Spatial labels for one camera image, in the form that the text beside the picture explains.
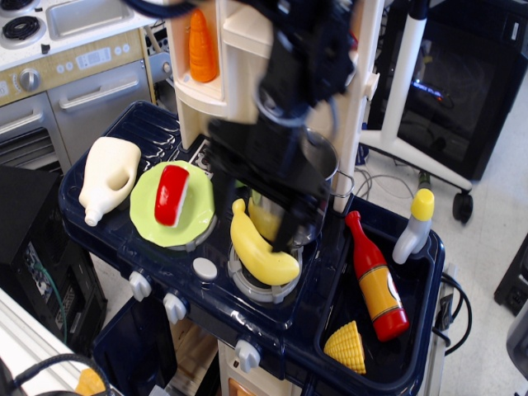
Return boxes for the grey yellow toy faucet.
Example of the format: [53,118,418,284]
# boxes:
[392,188,435,265]

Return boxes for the grey wooden toy kitchen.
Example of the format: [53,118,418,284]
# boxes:
[1,1,154,172]

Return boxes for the black power cable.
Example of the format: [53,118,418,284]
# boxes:
[431,272,474,356]

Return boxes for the orange toy carrot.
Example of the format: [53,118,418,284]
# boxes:
[188,9,218,83]

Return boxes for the black braided cable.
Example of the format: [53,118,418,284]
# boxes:
[0,352,115,396]

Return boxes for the grey stove knob left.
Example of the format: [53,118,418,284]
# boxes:
[129,271,152,302]

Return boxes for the white rolling stand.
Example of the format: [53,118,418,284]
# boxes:
[361,1,474,224]

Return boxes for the cream toy jug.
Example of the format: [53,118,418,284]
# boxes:
[79,136,141,227]

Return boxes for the grey round stove button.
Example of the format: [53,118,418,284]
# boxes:
[192,257,218,281]

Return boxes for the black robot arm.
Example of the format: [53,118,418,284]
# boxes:
[208,1,355,252]

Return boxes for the yellow toy corn piece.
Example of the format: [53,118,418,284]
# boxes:
[323,321,366,375]

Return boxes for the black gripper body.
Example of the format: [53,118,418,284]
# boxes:
[208,119,329,207]

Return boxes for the steel pot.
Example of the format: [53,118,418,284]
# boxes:
[247,126,356,248]

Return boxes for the red toy pepper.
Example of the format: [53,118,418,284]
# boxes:
[349,31,358,51]

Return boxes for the black cabinet with screen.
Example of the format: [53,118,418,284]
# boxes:
[366,0,528,182]

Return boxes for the navy toy kitchen stove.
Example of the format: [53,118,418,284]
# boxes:
[57,100,446,396]

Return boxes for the black computer tower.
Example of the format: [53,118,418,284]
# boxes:
[1,167,107,356]

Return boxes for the cream toy kitchen shelf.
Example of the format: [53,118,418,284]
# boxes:
[166,1,384,213]

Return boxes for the grey stove knob middle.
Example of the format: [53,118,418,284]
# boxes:
[163,293,187,325]

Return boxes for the green toy plate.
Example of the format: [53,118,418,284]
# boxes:
[130,160,215,252]

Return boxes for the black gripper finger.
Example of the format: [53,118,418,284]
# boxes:
[212,158,238,219]
[271,194,318,252]

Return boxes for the red white toy sushi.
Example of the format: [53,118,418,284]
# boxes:
[154,165,190,228]

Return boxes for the red yellow toy bottle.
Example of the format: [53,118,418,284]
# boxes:
[345,210,410,342]

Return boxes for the grey stove knob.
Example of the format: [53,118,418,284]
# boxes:
[163,293,187,325]
[234,339,261,373]
[129,271,152,302]

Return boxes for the grey stove knob right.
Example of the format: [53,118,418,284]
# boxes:
[234,339,261,373]

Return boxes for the yellow toy banana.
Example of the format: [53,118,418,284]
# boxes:
[230,199,300,285]

